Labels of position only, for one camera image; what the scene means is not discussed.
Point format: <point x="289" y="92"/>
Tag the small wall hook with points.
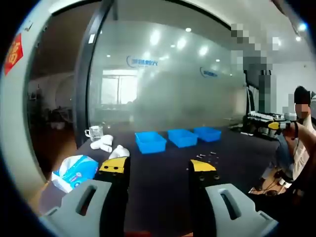
<point x="29" y="27"/>

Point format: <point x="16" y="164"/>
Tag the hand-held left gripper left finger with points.
<point x="79" y="209"/>

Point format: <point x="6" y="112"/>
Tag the red diamond wall decoration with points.
<point x="13" y="54"/>

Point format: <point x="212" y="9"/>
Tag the clear glass mug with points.
<point x="95" y="133"/>

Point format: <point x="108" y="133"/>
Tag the person's head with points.
<point x="302" y="95"/>

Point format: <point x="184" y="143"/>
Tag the blue white tissue pack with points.
<point x="74" y="170"/>

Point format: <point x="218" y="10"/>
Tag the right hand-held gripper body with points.
<point x="290" y="117"/>

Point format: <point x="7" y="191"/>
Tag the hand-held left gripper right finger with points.
<point x="242" y="217"/>

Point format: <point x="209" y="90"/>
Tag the person's right hand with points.
<point x="292" y="130"/>

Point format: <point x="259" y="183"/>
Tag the dark door frame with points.
<point x="82" y="86"/>

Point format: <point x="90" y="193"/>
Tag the blue plastic bin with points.
<point x="182" y="140"/>
<point x="207" y="135"/>
<point x="150" y="145"/>

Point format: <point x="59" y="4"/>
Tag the screws nuts washers group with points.
<point x="198" y="156"/>

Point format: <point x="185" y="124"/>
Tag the white plastic pipe fitting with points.
<point x="102" y="143"/>
<point x="119" y="151"/>

